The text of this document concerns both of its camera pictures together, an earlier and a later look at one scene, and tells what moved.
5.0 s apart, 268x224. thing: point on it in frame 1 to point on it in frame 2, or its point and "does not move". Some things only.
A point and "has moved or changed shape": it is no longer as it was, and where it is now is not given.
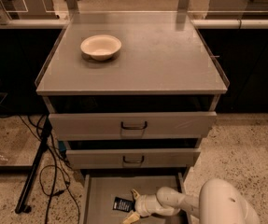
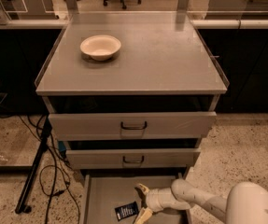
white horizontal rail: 198,22 does not move
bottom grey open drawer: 97,192 does not move
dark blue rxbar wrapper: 123,204 has moved or changed shape
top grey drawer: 135,125 does not move
